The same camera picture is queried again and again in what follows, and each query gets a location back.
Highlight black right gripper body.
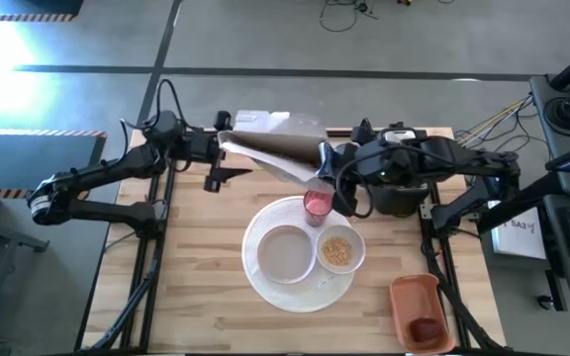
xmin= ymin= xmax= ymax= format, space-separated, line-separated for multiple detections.
xmin=334 ymin=118 xmax=383 ymax=192

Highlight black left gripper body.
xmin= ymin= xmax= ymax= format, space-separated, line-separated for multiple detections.
xmin=185 ymin=111 xmax=232 ymax=193

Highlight blue cereal box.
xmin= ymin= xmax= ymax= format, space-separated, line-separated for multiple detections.
xmin=217 ymin=109 xmax=338 ymax=195

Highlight pink glass tumbler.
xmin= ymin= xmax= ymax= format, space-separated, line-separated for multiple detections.
xmin=303 ymin=189 xmax=335 ymax=228

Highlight white ceramic bowl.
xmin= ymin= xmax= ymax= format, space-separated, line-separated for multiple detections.
xmin=316 ymin=223 xmax=367 ymax=276

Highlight white round woven placemat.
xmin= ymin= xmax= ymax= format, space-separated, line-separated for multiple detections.
xmin=240 ymin=195 xmax=356 ymax=313

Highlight black toaster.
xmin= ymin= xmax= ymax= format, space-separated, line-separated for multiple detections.
xmin=369 ymin=126 xmax=432 ymax=219

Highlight golden cereal flakes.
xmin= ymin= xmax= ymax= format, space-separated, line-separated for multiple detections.
xmin=325 ymin=235 xmax=353 ymax=267

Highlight beige round plate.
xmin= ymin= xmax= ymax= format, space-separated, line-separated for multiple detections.
xmin=256 ymin=224 xmax=318 ymax=286

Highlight orange plastic tray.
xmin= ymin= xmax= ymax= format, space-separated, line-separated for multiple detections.
xmin=388 ymin=272 xmax=457 ymax=356

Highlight yellow black hazard tape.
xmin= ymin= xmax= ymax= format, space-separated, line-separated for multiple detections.
xmin=0 ymin=13 xmax=77 ymax=23
xmin=0 ymin=129 xmax=108 ymax=138

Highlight black diagonal stand bar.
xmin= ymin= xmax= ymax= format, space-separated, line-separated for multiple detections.
xmin=477 ymin=170 xmax=566 ymax=234

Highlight dark side platform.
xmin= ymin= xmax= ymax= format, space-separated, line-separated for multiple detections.
xmin=0 ymin=131 xmax=108 ymax=199

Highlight dark grey computer desk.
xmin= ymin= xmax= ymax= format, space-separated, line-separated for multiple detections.
xmin=529 ymin=73 xmax=570 ymax=312

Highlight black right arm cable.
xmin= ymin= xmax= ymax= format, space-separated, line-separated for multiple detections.
xmin=333 ymin=142 xmax=376 ymax=220

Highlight black metal rig frame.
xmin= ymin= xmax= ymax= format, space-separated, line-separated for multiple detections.
xmin=74 ymin=127 xmax=507 ymax=356

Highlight yellow cable bundle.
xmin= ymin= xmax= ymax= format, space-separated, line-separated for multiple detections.
xmin=455 ymin=96 xmax=534 ymax=149

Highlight black floor cable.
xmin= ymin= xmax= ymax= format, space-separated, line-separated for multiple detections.
xmin=318 ymin=0 xmax=380 ymax=34

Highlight coiled black cable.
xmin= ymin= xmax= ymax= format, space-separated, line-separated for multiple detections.
xmin=544 ymin=96 xmax=570 ymax=133

